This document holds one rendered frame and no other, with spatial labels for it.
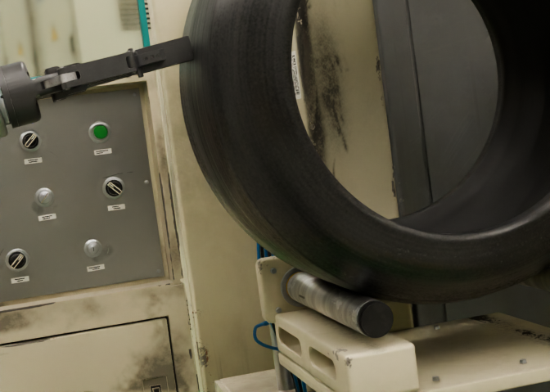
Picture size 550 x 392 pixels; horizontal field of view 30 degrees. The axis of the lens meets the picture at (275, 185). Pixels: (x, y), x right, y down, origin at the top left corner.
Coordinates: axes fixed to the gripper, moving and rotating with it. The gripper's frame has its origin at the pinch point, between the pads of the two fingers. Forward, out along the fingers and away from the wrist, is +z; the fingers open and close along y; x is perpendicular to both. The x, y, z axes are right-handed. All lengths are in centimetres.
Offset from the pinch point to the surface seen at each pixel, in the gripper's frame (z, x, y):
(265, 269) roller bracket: 9.3, 33.2, 22.4
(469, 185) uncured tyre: 42, 30, 16
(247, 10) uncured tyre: 8.8, -1.7, -11.7
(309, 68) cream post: 25.1, 6.1, 24.8
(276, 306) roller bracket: 9.3, 39.0, 22.4
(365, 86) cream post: 33.0, 11.1, 24.8
